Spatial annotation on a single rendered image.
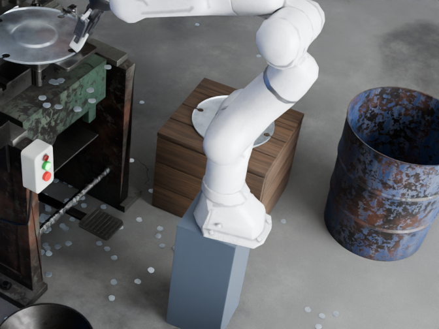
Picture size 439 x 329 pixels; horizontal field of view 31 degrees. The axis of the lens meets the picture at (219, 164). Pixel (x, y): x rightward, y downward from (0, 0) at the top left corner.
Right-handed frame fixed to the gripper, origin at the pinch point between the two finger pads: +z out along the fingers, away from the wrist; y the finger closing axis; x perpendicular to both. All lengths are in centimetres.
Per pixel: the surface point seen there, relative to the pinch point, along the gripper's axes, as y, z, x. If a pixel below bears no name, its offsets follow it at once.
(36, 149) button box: -25.8, 15.6, -12.5
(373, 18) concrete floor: 212, 59, -65
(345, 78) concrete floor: 151, 56, -72
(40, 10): 11.0, 12.4, 18.0
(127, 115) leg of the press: 22.5, 34.0, -19.5
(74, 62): -4.7, 2.8, -3.5
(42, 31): 1.5, 8.6, 11.1
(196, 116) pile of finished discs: 44, 35, -36
